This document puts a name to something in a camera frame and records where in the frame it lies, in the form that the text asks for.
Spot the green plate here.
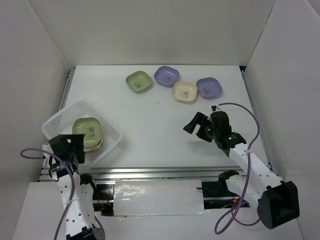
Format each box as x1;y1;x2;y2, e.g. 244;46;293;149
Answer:
125;70;153;93
72;117;103;146

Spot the purple plate right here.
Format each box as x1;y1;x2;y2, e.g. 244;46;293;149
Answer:
196;77;223;99

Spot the purple plate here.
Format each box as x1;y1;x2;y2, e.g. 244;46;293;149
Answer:
154;66;180;87
196;77;223;99

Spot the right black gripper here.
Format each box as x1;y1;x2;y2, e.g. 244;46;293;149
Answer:
183;111;220;143

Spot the white cover panel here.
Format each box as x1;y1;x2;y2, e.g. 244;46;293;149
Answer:
113;179;205;217

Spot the purple plate back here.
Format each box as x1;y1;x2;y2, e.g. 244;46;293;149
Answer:
154;66;180;87

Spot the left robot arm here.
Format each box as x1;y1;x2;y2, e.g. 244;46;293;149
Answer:
48;134;106;240

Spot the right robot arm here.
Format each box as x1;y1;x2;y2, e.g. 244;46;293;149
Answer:
183;111;300;229

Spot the aluminium rail frame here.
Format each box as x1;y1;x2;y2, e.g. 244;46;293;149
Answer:
58;65;279;179

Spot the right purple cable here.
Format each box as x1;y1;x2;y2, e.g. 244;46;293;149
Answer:
211;102;262;236

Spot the white plastic bin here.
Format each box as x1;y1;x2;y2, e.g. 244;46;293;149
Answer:
41;99;123;169

